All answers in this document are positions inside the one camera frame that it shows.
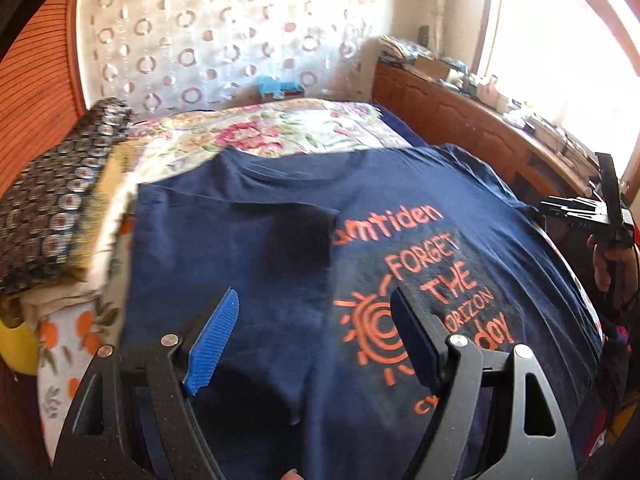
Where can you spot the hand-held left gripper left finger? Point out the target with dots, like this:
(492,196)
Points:
(215,340)

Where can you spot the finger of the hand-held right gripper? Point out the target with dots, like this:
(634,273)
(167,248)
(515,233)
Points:
(572,216)
(570,203)

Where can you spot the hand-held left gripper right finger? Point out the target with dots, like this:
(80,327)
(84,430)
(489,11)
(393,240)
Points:
(417,340)

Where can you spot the navy printed t-shirt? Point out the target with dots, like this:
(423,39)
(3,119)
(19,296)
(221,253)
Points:
(280,260)

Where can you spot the person's right hand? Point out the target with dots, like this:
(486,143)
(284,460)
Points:
(625,275)

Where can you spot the wooden cabinet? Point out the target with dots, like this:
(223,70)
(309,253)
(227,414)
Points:
(475,130)

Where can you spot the dark cloth with pink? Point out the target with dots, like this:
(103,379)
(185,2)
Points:
(617,370)

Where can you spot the mustard folded cloth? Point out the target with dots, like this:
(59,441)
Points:
(107,210)

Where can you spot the cardboard box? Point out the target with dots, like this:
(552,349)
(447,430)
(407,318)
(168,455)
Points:
(432,67)

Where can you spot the yellow pillow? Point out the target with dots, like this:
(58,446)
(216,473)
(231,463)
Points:
(17,347)

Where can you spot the dark patterned folded blanket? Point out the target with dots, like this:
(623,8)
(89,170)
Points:
(55,195)

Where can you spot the stack of papers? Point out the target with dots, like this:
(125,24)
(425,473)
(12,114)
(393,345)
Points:
(400,50)

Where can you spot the blue cloth item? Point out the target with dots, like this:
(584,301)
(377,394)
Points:
(277,86)

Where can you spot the white circle pattern curtain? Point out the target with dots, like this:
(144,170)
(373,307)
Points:
(225,35)

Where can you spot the orange slatted door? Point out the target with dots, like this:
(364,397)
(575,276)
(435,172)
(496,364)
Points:
(40,70)

